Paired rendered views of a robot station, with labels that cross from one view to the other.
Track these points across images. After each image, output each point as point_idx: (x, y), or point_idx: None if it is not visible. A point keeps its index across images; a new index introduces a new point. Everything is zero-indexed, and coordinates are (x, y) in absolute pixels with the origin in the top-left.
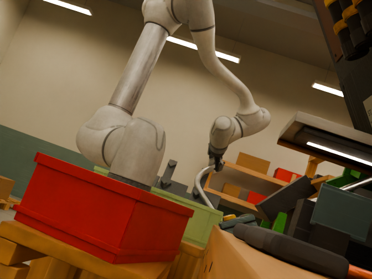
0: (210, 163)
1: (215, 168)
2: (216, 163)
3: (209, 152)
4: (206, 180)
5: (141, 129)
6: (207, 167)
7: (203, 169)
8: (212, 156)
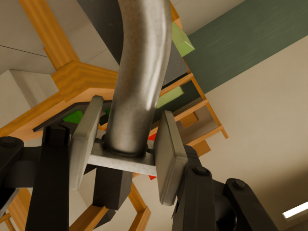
0: (164, 137)
1: (60, 140)
2: (29, 228)
3: (242, 225)
4: (100, 31)
5: None
6: (151, 96)
7: (154, 57)
8: (178, 219)
